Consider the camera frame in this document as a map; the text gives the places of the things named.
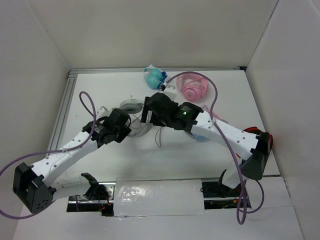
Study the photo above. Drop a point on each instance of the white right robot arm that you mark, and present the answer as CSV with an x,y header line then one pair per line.
x,y
250,150

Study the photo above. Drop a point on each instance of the pink headphones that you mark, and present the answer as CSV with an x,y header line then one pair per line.
x,y
192,86

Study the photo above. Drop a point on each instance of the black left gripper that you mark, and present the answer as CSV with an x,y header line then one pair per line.
x,y
125,130

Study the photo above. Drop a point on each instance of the white grey headphones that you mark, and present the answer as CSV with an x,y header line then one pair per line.
x,y
134,107

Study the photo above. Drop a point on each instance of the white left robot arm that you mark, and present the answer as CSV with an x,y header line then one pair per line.
x,y
37,185

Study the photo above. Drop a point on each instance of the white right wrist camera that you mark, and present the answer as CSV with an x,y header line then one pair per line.
x,y
170,91

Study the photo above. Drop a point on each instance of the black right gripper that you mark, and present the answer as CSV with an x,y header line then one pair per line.
x,y
145,111

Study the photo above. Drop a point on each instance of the light blue headphones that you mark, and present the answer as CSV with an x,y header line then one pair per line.
x,y
198,138

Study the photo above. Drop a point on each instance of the white taped cover sheet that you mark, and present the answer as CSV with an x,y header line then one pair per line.
x,y
158,198

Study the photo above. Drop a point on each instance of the red black headphones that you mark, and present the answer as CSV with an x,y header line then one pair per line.
x,y
257,131

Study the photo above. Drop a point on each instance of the teal headphones in plastic bag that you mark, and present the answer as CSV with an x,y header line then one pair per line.
x,y
154,77

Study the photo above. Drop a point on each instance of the aluminium frame rail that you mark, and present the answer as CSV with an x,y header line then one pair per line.
x,y
110,86

